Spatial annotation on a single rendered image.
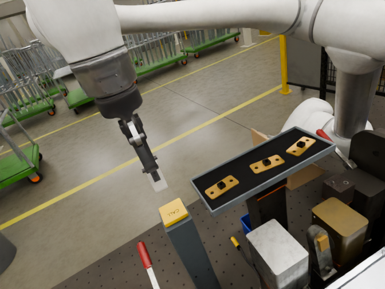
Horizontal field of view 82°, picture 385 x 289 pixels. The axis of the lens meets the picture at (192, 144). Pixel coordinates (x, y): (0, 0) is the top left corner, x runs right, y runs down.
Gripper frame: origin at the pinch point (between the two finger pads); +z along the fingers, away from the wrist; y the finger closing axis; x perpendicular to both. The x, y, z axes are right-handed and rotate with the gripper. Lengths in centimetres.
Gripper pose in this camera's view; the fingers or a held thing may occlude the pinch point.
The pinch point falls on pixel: (156, 177)
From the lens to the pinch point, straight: 49.1
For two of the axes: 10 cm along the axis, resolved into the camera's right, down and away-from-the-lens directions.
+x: 8.9, -4.2, 2.0
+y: 3.8, 4.1, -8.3
